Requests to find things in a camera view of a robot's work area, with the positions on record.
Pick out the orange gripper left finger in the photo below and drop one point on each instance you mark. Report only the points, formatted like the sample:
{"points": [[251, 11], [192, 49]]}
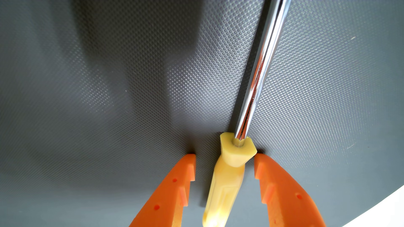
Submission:
{"points": [[167, 195]]}

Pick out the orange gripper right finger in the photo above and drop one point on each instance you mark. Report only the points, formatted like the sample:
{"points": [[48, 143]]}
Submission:
{"points": [[287, 201]]}

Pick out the dark grey textured mat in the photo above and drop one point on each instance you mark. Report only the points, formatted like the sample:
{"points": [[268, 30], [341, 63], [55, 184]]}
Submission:
{"points": [[94, 94]]}

